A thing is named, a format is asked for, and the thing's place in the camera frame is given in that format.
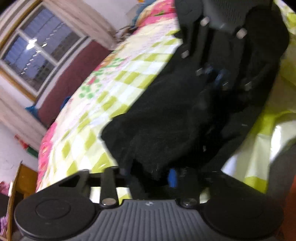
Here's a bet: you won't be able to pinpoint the pink cloth cover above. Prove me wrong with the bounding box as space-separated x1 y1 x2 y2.
0 181 11 196

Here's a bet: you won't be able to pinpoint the patterned cloth bundle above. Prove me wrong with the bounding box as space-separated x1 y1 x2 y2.
116 25 137 42

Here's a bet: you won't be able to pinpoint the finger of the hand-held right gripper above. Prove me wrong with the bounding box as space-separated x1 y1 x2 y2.
181 19 215 77
216 29 254 91

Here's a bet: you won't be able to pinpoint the wooden side cabinet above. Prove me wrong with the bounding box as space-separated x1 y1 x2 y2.
0 162 38 241

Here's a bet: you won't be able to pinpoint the blue pillow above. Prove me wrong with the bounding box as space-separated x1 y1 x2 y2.
134 0 153 21

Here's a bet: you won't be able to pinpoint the beige curtain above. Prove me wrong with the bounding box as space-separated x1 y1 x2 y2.
44 0 118 50
0 89 47 151

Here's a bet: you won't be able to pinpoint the red and green wall hanging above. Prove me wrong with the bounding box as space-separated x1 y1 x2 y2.
15 134 38 158

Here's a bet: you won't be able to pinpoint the black pants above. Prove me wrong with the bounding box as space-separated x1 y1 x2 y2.
100 0 290 200

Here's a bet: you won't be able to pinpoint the window with wooden frame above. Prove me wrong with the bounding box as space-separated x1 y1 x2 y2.
0 2 90 100

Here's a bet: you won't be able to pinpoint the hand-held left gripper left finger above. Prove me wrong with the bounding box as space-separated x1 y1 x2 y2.
58 166 130 207

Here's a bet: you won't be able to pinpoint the pink printed quilt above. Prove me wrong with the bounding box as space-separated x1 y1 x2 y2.
136 0 178 24

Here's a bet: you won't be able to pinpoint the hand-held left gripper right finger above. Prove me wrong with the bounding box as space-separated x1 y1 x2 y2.
169 169 234 208

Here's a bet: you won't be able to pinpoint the green checked bed sheet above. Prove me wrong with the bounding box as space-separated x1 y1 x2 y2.
36 0 296 204

